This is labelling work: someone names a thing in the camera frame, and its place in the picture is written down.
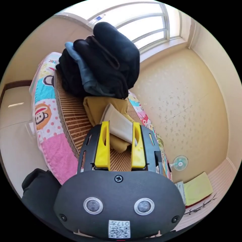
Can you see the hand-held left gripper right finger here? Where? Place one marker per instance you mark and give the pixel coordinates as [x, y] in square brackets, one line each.
[138, 155]

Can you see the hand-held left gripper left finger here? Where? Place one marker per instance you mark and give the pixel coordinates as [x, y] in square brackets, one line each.
[102, 151]

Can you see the white long sleeve shirt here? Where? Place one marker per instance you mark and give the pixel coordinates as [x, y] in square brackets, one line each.
[119, 124]

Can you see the small light blue fan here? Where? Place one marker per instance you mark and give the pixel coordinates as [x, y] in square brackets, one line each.
[179, 163]

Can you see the bed with woven mat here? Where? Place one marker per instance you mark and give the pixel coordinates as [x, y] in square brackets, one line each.
[71, 117]

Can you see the yellow green folded cloth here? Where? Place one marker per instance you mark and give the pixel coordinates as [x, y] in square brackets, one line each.
[197, 188]

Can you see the person's body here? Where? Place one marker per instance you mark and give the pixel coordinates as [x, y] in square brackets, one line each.
[38, 191]

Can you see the pile of clothes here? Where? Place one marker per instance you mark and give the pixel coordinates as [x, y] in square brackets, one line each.
[102, 60]

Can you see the window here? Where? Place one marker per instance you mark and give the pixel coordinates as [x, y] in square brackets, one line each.
[143, 24]

